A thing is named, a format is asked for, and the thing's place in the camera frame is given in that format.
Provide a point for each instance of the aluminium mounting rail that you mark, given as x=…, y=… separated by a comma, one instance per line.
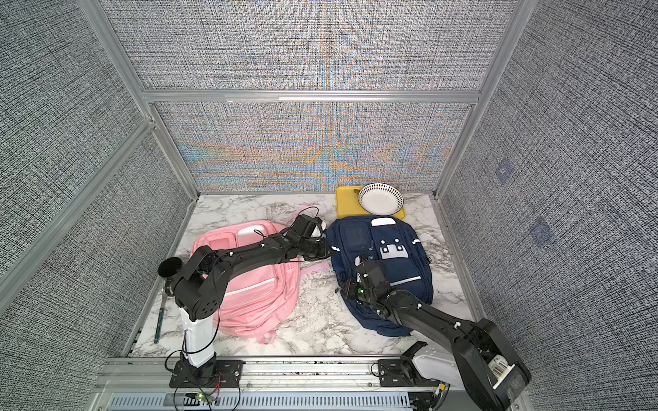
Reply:
x=276, y=383

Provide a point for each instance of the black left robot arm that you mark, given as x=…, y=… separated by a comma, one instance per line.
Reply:
x=199, y=285

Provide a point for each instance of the black cup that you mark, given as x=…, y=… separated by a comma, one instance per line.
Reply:
x=168, y=270

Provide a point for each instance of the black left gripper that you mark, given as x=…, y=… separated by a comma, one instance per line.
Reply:
x=325, y=247

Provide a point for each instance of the navy blue backpack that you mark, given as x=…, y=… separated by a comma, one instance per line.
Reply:
x=386, y=239

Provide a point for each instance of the pink backpack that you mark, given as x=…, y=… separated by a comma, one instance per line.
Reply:
x=256, y=302

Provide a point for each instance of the green handled fork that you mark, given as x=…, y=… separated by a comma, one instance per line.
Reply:
x=160, y=319

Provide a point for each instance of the yellow cutting board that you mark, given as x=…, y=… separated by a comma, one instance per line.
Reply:
x=348, y=206

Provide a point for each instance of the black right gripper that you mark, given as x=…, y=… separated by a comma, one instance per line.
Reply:
x=350, y=285

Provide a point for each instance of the white bowl dotted rim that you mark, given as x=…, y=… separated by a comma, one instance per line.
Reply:
x=380, y=199

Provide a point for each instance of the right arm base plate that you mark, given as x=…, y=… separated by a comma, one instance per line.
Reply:
x=397, y=373

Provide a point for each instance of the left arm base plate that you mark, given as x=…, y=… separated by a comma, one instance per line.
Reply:
x=205, y=373

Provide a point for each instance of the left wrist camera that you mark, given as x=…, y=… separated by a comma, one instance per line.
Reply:
x=307, y=227

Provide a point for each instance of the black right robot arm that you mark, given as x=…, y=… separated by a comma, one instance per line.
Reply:
x=491, y=370

